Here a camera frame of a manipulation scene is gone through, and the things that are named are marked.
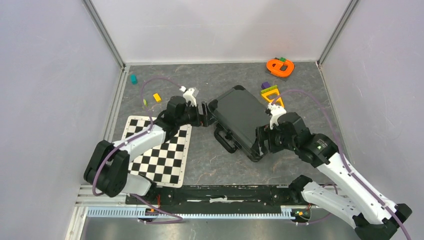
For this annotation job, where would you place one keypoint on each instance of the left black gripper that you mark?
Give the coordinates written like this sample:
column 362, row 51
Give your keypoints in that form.
column 206, row 119

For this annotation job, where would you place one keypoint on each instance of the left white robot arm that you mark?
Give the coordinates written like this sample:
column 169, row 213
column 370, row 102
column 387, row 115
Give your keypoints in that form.
column 107, row 170

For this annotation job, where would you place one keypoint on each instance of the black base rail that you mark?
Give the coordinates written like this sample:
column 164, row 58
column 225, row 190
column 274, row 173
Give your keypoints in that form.
column 166, row 205

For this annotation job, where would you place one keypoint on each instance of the black poker carrying case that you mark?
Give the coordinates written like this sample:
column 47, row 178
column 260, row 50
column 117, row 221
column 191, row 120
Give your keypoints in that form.
column 238, row 114

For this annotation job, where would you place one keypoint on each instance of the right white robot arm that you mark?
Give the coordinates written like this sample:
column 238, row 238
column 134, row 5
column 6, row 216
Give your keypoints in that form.
column 372, row 215

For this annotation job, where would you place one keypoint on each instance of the purple toy block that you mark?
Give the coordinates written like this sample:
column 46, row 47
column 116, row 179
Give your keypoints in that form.
column 265, row 85

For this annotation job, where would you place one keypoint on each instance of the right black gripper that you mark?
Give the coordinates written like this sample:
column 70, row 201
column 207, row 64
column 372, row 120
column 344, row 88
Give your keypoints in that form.
column 262, row 133

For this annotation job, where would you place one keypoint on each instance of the orange toy track piece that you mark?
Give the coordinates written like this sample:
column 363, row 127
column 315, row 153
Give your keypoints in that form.
column 280, row 67

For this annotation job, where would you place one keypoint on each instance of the teal toy block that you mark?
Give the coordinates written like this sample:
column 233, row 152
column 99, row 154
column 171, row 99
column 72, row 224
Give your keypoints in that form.
column 133, row 79

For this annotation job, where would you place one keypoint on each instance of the black white chessboard mat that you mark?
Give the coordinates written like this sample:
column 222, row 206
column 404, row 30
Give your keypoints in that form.
column 165, row 164

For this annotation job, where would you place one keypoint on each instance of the yellow triangle toy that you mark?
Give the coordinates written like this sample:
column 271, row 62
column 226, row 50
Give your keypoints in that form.
column 272, row 93

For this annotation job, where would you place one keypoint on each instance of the yellow toy block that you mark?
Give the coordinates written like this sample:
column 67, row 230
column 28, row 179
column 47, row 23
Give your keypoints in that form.
column 157, row 97

